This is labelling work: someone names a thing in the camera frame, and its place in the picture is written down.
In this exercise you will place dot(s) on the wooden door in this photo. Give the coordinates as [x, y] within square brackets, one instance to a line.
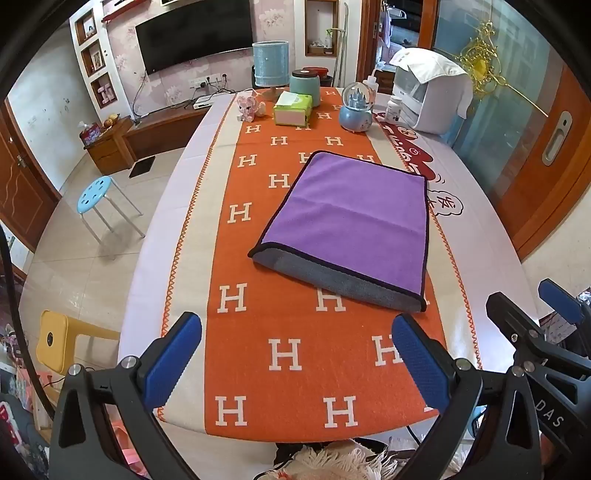
[21, 184]

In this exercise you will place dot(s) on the white countertop appliance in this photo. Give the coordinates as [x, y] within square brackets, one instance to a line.
[429, 108]

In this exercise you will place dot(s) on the teal canister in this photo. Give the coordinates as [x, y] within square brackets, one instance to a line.
[304, 87]

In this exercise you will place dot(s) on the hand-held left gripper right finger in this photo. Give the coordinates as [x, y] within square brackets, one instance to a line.
[419, 364]

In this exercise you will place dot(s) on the small white pill bottle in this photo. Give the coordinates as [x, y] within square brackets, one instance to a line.
[394, 110]

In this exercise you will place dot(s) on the white fringed cloth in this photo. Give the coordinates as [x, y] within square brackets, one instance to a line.
[332, 464]

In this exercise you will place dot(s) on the white appliance with cloth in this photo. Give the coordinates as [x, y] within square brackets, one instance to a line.
[429, 60]

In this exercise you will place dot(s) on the blue round stool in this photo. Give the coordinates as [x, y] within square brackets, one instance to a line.
[94, 194]

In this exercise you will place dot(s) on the red tissue box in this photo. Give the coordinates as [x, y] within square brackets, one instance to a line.
[90, 134]

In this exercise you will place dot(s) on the white router box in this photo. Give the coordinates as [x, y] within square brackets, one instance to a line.
[207, 100]

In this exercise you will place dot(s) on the orange patterned blanket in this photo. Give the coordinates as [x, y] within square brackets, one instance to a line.
[286, 341]

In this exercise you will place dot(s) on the white squeeze bottle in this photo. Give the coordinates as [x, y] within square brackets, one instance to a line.
[369, 87]

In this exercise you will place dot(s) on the black television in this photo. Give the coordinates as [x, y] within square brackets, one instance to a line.
[194, 39]

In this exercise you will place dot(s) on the pink toy figure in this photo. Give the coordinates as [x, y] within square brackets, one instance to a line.
[248, 107]

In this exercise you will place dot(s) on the purple towel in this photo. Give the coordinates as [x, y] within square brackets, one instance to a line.
[355, 212]

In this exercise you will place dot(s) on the white wall shelf unit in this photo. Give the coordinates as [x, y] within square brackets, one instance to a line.
[99, 60]

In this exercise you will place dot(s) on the white power strip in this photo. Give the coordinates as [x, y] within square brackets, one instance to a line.
[207, 81]

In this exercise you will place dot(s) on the blue table lamp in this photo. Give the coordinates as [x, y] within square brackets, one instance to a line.
[270, 62]

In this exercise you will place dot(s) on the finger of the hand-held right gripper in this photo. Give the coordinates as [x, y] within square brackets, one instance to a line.
[517, 318]
[561, 300]

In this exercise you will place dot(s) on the white printed tablecloth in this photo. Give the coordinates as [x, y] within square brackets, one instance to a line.
[147, 258]

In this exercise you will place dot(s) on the wooden television cabinet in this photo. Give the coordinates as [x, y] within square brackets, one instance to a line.
[152, 134]

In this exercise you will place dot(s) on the gold hanging ornament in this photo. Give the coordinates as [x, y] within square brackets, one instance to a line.
[482, 55]

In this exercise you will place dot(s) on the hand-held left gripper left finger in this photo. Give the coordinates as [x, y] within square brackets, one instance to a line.
[174, 360]

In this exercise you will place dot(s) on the yellow plastic stool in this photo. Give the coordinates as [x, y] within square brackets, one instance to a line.
[55, 339]

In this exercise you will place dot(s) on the black floor mat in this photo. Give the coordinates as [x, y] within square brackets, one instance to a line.
[141, 168]

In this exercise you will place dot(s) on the dark lidded container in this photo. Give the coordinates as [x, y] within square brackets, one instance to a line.
[318, 74]

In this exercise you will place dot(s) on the green tissue box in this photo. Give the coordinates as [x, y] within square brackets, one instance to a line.
[292, 107]

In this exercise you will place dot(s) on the blue snow globe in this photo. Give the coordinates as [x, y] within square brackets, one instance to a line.
[355, 108]

